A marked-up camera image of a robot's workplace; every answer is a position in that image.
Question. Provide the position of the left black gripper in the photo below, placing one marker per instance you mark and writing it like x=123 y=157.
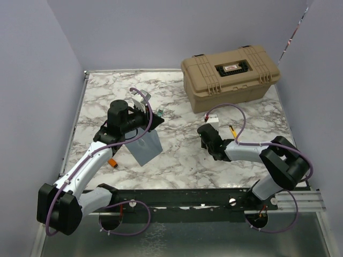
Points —
x=146 y=115

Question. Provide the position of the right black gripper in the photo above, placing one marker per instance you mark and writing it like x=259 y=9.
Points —
x=203 y=145

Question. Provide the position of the green white glue stick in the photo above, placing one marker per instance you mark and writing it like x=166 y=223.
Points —
x=160 y=112

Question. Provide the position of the grey blue envelope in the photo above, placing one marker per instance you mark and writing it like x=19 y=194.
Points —
x=146 y=148

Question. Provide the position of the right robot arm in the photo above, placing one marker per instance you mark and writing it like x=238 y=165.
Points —
x=285 y=165

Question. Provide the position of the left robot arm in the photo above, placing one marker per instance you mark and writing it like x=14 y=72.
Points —
x=62 y=205

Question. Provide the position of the tan plastic toolbox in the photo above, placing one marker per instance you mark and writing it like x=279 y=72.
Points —
x=236 y=76

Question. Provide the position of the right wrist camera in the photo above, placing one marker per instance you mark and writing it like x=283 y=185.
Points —
x=213 y=120

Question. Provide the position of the aluminium table frame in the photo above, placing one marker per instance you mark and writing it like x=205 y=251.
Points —
x=182 y=164

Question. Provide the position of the orange handled screwdriver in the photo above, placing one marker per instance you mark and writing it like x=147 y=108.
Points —
x=112 y=163

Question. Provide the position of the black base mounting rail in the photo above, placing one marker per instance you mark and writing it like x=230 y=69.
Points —
x=183 y=205

